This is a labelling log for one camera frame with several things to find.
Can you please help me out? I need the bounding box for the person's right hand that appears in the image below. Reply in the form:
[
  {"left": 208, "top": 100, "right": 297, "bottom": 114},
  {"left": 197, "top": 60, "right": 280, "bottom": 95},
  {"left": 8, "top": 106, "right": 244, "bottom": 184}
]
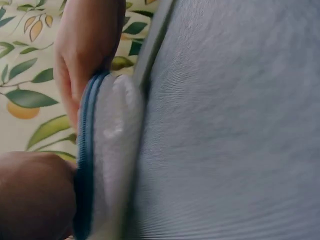
[{"left": 53, "top": 0, "right": 126, "bottom": 131}]

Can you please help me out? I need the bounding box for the grey pouch with blue zipper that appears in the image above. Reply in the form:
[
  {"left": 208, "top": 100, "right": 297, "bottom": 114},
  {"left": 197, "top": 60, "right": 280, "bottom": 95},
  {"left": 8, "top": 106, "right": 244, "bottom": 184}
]
[{"left": 72, "top": 70, "right": 146, "bottom": 240}]

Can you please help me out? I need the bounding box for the person's left hand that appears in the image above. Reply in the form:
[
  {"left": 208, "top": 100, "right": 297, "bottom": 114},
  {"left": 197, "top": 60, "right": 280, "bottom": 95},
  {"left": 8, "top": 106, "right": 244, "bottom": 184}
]
[{"left": 0, "top": 150, "right": 79, "bottom": 240}]

